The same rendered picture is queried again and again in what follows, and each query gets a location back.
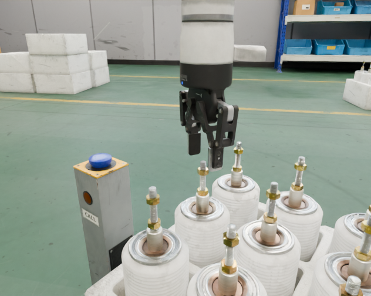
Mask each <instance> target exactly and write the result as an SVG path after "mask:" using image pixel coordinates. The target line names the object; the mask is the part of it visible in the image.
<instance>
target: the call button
mask: <svg viewBox="0 0 371 296"><path fill-rule="evenodd" d="M111 161H112V156H111V155H110V154H107V153H97V154H94V155H92V156H90V157H89V164H91V165H92V167H94V168H103V167H107V166H109V165H110V162H111Z"/></svg>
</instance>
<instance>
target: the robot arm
mask: <svg viewBox="0 0 371 296"><path fill-rule="evenodd" d="M234 5H235V1H234V0H181V21H182V23H181V33H180V84H181V85H182V86H184V87H185V88H189V89H188V90H181V91H179V101H180V123H181V125H182V126H185V131H186V133H188V134H187V153H188V154H189V155H190V156H192V155H196V154H199V153H200V151H201V133H200V132H198V131H200V130H201V127H202V130H203V132H204V133H206V135H207V140H208V145H209V148H208V167H207V168H208V170H209V171H217V170H221V169H222V165H223V154H224V148H225V147H230V146H233V145H234V140H235V133H236V128H237V120H238V112H239V107H238V105H228V104H226V102H225V96H224V90H225V89H226V88H227V87H229V86H231V84H232V68H233V60H238V61H249V62H264V61H265V59H266V52H267V50H266V49H265V47H264V46H254V45H235V44H234V23H233V21H234ZM216 122H217V125H215V126H210V125H209V124H213V123H216ZM214 131H216V136H215V140H214V136H213V132H214ZM225 132H228V136H227V138H226V136H225Z"/></svg>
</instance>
